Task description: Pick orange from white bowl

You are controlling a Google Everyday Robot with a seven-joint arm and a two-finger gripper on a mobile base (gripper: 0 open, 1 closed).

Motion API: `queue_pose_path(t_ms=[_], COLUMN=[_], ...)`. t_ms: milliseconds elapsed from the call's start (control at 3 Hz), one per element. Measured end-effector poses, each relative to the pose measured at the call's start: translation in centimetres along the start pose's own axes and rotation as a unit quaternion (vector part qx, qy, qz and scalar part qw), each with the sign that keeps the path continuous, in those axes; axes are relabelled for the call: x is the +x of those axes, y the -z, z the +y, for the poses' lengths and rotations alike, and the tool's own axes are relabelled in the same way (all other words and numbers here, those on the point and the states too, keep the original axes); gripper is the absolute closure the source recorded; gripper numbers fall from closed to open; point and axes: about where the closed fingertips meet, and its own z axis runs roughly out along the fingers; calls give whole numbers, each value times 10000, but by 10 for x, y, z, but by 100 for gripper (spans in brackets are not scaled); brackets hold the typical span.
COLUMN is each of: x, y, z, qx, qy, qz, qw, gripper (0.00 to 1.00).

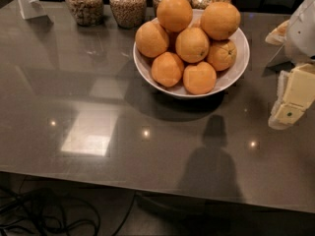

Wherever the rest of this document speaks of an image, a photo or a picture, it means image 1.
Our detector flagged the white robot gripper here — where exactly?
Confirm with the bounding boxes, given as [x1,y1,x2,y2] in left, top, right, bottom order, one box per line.
[265,0,315,130]

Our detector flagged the white ceramic bowl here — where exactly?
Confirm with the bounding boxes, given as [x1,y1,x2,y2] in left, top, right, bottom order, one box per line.
[133,10,250,99]

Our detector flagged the right dimpled orange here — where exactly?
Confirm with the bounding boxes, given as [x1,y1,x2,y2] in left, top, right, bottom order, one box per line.
[206,39,237,72]

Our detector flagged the top right orange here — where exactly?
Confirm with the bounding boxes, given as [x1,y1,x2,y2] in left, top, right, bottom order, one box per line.
[201,2,241,40]

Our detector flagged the front right orange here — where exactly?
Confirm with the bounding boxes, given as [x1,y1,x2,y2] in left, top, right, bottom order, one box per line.
[183,62,217,95]

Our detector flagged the centre orange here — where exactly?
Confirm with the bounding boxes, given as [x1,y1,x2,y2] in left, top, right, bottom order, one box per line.
[175,28,210,63]

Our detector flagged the front left orange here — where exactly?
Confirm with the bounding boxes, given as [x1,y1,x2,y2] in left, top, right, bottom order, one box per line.
[151,52,184,88]

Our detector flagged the top left orange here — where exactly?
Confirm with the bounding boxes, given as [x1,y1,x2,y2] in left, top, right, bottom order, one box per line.
[157,0,193,32]

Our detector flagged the glass jar of grains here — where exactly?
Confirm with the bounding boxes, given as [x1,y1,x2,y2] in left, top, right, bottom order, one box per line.
[109,0,147,29]

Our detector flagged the glass jar of nuts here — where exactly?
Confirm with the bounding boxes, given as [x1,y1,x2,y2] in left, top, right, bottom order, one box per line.
[65,0,103,27]

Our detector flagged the white angled stand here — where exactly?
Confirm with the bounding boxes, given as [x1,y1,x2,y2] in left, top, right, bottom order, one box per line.
[18,0,46,20]

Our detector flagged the black floor cables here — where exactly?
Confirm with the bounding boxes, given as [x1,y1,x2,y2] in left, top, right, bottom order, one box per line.
[0,180,137,236]

